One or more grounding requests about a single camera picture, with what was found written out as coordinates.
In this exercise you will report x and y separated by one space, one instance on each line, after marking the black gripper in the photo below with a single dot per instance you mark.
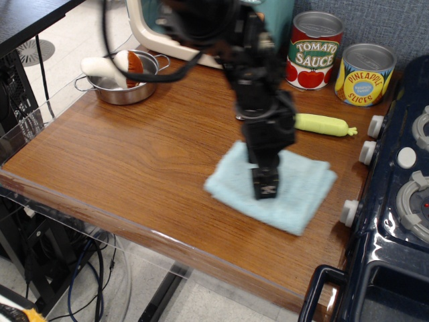
268 127

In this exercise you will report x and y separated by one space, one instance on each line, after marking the light blue cloth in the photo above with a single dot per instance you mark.
304 184

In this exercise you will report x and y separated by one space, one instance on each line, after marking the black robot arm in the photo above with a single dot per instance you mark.
236 37

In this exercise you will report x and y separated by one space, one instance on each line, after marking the pineapple slices can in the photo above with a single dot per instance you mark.
364 74

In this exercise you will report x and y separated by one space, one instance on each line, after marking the tomato sauce can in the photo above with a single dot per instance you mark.
314 43

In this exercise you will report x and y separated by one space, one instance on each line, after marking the dark blue toy stove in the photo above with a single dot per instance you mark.
386 272

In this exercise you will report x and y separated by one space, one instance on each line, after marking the small steel pot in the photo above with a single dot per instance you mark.
108 91

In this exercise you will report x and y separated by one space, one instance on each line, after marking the plush mushroom toy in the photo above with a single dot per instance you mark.
124 60

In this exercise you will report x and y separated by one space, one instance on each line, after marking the toy microwave teal and cream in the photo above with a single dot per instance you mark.
277 16

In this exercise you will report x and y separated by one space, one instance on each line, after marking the yellow object bottom left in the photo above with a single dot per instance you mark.
13 314

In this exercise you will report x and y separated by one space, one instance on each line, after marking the black desk left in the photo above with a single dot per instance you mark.
22 20

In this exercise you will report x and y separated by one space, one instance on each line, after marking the spoon with green carrot handle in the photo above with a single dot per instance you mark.
324 125

